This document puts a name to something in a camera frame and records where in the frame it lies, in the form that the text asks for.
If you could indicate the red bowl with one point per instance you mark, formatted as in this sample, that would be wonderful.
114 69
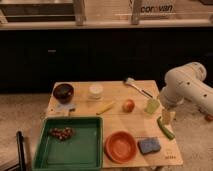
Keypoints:
120 147

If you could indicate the bunch of red grapes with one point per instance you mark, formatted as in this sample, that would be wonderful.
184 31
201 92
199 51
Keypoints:
62 134

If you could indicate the green plastic tray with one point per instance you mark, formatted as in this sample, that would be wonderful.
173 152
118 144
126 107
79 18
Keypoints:
81 152

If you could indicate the wooden shelf rail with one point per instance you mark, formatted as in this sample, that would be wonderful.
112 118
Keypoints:
104 14

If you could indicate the white lidded cup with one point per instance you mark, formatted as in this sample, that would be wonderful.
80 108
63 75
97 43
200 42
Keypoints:
95 91

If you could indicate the light blue cloth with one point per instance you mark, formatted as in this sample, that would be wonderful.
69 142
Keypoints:
65 107

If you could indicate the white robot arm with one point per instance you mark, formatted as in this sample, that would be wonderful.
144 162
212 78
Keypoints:
187 82

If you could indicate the blue sponge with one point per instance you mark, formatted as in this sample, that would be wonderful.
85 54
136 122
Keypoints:
149 145

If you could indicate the light green cup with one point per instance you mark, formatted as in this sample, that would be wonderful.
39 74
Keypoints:
152 106

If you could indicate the green cucumber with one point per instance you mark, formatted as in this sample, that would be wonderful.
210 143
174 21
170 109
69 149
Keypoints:
164 130

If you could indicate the yellow banana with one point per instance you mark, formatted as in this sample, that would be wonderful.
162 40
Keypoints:
105 108

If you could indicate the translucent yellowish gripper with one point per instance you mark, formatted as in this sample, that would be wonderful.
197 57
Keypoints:
167 116

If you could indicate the dark brown bowl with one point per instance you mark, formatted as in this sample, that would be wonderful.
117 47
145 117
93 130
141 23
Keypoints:
63 93

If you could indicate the black chair back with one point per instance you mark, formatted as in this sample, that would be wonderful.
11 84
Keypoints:
21 155

